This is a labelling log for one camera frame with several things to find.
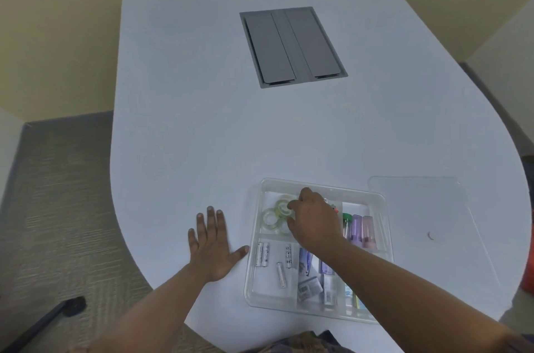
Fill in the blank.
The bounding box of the person's left forearm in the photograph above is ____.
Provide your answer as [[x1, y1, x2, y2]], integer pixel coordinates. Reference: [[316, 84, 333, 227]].
[[90, 265, 214, 353]]

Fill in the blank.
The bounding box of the pile of blue staple boxes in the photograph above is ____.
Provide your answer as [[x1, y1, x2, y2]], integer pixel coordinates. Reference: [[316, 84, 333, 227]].
[[344, 283, 370, 312]]

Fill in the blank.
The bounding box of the grey table cable hatch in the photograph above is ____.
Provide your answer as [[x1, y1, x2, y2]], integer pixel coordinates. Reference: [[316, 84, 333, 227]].
[[239, 6, 349, 89]]

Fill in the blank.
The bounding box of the person's right hand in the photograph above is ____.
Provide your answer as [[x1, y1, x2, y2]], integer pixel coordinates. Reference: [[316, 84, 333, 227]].
[[285, 187, 347, 253]]

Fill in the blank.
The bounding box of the person's right forearm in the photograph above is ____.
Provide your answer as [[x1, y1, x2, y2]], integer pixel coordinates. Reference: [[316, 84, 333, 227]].
[[321, 236, 526, 353]]

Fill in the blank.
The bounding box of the clear plastic lid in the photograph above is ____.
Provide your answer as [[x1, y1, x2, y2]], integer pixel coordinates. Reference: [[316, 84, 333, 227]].
[[368, 175, 501, 295]]

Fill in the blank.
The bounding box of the white barcode packet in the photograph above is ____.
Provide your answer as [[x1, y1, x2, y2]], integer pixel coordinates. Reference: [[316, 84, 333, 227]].
[[322, 275, 338, 312]]

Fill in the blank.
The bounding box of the person's left hand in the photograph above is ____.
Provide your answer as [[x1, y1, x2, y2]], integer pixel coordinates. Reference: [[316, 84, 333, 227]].
[[187, 206, 250, 282]]

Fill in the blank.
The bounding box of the red and black bag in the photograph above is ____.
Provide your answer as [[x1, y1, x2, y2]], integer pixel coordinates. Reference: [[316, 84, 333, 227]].
[[519, 225, 534, 295]]

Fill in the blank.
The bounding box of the white barcode card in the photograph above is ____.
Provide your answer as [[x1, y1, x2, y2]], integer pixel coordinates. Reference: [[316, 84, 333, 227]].
[[297, 276, 323, 299]]

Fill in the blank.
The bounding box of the plaid shirt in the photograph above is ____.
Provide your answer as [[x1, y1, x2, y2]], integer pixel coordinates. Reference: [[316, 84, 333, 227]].
[[260, 330, 534, 353]]

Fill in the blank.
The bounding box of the purple tube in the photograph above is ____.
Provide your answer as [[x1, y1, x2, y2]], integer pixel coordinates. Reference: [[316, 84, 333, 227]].
[[350, 214, 363, 245]]

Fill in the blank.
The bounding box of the black chair base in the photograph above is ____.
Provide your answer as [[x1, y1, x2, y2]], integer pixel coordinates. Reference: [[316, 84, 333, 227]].
[[8, 295, 87, 353]]

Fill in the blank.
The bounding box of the clear plastic organizer tray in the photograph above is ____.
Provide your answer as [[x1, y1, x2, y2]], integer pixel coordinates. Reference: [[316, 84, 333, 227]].
[[244, 177, 395, 324]]

